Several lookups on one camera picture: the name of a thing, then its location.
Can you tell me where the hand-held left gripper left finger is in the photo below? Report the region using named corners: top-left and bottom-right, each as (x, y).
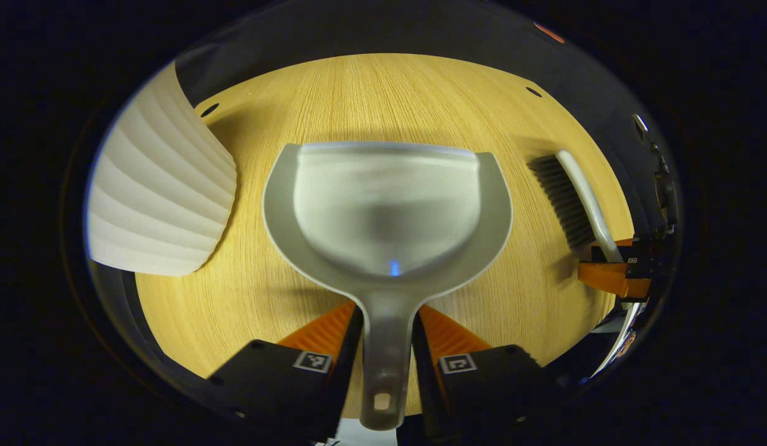
top-left (207, 301), bottom-right (365, 442)

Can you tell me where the small white broom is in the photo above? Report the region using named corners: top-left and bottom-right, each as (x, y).
top-left (527, 149), bottom-right (626, 264)

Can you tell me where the wooden desktop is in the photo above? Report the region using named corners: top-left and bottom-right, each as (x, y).
top-left (136, 53), bottom-right (635, 416)

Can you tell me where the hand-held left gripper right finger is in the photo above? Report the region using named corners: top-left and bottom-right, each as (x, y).
top-left (412, 303), bottom-right (565, 444)

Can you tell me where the white plastic dustpan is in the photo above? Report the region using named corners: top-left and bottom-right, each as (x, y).
top-left (262, 141), bottom-right (514, 431)

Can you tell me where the white ribbed garbage bin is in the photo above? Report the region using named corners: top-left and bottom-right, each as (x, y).
top-left (86, 62), bottom-right (238, 276)

